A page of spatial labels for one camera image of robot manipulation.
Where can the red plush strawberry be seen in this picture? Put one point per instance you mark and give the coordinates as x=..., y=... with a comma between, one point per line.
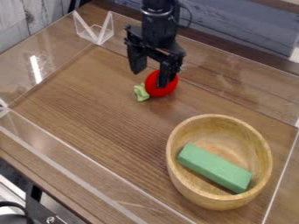
x=148, y=90

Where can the wooden bowl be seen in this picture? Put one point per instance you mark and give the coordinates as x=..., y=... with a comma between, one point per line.
x=232, y=140

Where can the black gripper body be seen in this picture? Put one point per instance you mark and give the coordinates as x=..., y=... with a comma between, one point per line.
x=156, y=33

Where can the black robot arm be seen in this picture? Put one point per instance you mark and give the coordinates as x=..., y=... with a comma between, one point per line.
x=160, y=5

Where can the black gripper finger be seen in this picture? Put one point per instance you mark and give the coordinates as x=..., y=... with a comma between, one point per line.
x=169, y=68
x=136, y=55

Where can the clear acrylic corner bracket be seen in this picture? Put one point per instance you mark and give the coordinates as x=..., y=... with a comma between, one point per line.
x=97, y=34

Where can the clear acrylic tray wall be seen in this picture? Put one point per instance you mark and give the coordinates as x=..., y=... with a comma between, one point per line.
x=87, y=187

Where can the black metal table bracket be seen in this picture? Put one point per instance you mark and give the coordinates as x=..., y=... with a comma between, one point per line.
x=39, y=213

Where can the green foam block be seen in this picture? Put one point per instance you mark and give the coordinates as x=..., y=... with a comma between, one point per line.
x=215, y=168

